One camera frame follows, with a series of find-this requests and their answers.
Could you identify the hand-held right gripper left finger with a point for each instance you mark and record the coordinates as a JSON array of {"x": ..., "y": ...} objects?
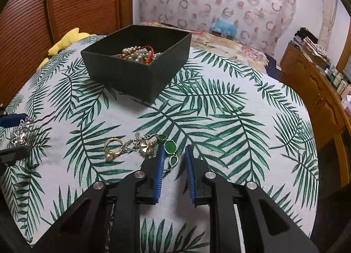
[{"x": 160, "y": 176}]

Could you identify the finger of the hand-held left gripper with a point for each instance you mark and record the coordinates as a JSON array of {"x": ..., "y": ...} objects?
[
  {"x": 13, "y": 154},
  {"x": 11, "y": 120}
]

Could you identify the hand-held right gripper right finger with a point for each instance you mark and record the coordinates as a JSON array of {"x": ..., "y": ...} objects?
[{"x": 189, "y": 176}]

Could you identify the silver rhinestone hair comb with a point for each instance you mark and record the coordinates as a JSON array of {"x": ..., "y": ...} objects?
[{"x": 22, "y": 132}]

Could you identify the gold flower brooch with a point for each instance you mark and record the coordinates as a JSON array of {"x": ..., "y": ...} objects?
[{"x": 146, "y": 147}]

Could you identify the black box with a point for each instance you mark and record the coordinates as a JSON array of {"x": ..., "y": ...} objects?
[{"x": 131, "y": 77}]

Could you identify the small white pearl strand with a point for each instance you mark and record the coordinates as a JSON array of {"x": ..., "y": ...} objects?
[{"x": 127, "y": 49}]

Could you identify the leaf print tablecloth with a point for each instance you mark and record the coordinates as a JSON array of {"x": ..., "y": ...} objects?
[{"x": 208, "y": 110}]

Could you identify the brown louvered wardrobe door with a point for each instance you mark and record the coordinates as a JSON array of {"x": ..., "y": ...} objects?
[
  {"x": 24, "y": 36},
  {"x": 85, "y": 0}
]

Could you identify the yellow plush toy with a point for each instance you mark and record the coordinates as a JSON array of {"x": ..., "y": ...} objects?
[{"x": 68, "y": 40}]

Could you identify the dark blue bed sheet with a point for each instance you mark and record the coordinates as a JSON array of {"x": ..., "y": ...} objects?
[{"x": 272, "y": 69}]

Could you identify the floral bedspread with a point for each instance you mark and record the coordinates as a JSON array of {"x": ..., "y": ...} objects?
[{"x": 219, "y": 43}]

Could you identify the long wooden cabinet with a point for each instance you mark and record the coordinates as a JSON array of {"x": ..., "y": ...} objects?
[{"x": 315, "y": 91}]

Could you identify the light blue plastic bag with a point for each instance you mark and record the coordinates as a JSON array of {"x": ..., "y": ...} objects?
[{"x": 223, "y": 26}]

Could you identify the pink tissue box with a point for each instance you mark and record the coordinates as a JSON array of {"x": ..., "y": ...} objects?
[{"x": 347, "y": 103}]

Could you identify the row of cosmetic bottles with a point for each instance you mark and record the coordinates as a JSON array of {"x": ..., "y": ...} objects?
[{"x": 338, "y": 80}]

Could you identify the stack of folded patterned cloths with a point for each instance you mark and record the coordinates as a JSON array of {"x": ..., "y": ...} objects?
[{"x": 315, "y": 48}]

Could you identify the stack of dark clothes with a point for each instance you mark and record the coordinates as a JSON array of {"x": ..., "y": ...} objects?
[{"x": 303, "y": 36}]

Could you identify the cream tied curtain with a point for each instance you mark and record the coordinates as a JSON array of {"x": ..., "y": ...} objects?
[{"x": 329, "y": 14}]

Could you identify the wooden window frame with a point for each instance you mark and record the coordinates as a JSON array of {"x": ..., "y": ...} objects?
[{"x": 345, "y": 47}]

